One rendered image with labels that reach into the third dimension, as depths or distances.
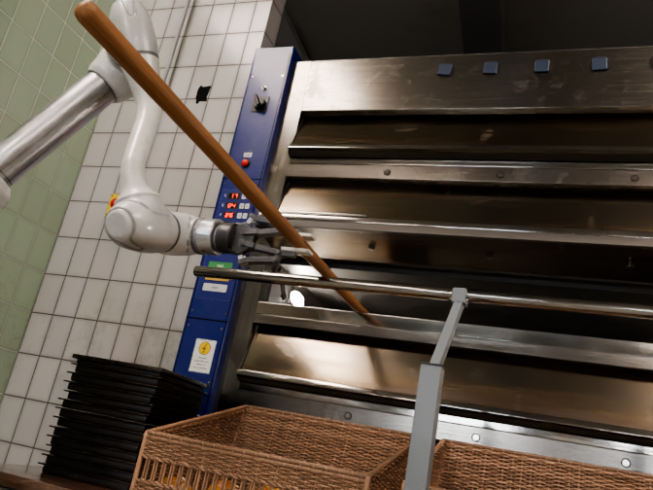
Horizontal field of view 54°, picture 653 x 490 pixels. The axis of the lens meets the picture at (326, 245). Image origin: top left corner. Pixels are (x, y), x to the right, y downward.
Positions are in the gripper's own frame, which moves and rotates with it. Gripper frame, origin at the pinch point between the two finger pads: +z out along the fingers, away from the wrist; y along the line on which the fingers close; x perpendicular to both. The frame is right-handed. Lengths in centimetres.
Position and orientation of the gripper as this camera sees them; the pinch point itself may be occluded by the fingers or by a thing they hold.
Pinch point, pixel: (298, 243)
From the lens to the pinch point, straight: 147.0
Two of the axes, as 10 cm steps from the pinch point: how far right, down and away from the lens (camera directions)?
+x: -3.0, -3.6, -8.9
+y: -1.9, 9.3, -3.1
